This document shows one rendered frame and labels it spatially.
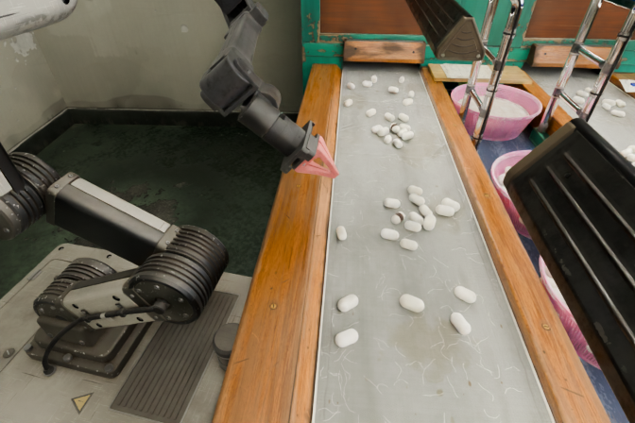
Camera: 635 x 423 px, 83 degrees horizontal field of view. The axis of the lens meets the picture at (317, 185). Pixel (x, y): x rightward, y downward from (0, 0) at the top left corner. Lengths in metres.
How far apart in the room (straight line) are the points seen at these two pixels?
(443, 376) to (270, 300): 0.27
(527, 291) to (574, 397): 0.16
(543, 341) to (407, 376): 0.20
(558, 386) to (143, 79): 2.64
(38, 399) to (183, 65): 2.05
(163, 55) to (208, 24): 0.38
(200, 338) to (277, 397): 0.43
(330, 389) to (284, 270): 0.19
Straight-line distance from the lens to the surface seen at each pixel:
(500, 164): 0.98
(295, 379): 0.53
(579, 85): 1.65
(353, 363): 0.57
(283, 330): 0.56
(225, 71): 0.60
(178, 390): 0.88
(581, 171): 0.32
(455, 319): 0.61
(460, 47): 0.69
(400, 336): 0.60
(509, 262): 0.71
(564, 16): 1.64
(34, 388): 1.02
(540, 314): 0.66
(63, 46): 2.96
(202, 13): 2.48
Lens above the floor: 1.25
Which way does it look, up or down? 37 degrees down
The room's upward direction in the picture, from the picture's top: straight up
